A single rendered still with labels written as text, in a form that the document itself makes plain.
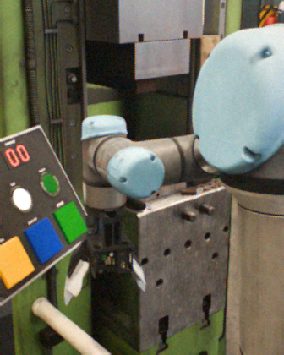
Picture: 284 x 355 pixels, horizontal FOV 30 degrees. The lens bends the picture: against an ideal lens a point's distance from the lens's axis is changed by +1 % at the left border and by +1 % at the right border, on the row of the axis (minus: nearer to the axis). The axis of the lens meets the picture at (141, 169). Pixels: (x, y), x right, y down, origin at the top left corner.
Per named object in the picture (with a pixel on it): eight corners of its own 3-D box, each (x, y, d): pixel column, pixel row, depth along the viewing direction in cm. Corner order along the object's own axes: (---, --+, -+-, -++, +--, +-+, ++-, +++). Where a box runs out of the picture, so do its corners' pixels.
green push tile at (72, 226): (89, 229, 120) (73, 200, 120) (71, 242, 114) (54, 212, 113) (83, 232, 121) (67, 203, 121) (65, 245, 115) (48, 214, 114)
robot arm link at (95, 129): (90, 127, 83) (73, 116, 91) (93, 192, 87) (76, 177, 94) (136, 122, 86) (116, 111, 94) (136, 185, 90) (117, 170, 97)
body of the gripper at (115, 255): (92, 281, 92) (90, 217, 88) (82, 259, 100) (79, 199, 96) (134, 275, 94) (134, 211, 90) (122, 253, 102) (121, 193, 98)
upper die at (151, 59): (189, 73, 152) (190, 38, 149) (134, 79, 140) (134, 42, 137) (102, 59, 182) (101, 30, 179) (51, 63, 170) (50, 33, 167)
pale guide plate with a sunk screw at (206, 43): (218, 87, 179) (221, 35, 174) (199, 90, 174) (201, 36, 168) (213, 86, 181) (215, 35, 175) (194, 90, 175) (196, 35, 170)
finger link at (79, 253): (62, 275, 96) (88, 235, 96) (60, 270, 98) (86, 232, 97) (83, 285, 98) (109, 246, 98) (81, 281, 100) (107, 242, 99)
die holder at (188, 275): (226, 308, 182) (232, 183, 168) (139, 354, 159) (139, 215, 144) (123, 248, 222) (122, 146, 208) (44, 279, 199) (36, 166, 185)
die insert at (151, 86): (155, 90, 159) (155, 70, 157) (136, 94, 154) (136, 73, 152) (97, 79, 181) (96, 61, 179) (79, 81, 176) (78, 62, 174)
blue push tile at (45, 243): (63, 247, 112) (47, 216, 111) (43, 264, 106) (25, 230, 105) (57, 250, 113) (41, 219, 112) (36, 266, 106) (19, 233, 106)
